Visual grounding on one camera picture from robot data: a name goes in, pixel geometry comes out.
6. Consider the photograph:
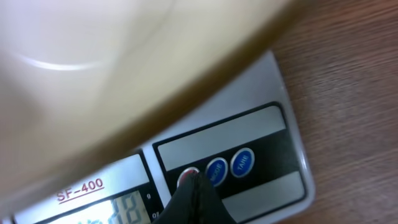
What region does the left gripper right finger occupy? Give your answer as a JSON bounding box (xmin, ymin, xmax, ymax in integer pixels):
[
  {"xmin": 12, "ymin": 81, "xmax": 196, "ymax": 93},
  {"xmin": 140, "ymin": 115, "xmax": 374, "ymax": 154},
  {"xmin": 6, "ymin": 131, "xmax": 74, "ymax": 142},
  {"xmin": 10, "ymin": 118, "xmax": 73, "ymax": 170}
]
[{"xmin": 194, "ymin": 174, "xmax": 236, "ymax": 224}]

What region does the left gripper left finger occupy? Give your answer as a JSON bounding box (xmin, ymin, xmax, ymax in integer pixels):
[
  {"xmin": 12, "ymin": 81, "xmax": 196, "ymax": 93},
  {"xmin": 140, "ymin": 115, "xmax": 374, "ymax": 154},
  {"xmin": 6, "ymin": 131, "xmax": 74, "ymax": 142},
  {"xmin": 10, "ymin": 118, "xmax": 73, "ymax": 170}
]
[{"xmin": 152, "ymin": 175, "xmax": 196, "ymax": 224}]

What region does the white digital kitchen scale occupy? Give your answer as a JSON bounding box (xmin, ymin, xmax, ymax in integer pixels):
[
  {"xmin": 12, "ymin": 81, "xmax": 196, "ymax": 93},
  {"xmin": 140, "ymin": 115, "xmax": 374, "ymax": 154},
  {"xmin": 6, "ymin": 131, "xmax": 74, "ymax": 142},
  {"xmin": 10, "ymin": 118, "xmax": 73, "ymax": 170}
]
[{"xmin": 2, "ymin": 52, "xmax": 315, "ymax": 223}]

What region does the white bowl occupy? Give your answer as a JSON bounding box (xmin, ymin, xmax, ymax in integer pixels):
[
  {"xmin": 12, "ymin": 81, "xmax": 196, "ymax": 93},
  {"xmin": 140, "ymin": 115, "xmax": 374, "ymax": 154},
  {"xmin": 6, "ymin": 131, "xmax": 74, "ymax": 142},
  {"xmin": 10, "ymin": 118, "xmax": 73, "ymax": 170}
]
[{"xmin": 1, "ymin": 0, "xmax": 308, "ymax": 213}]

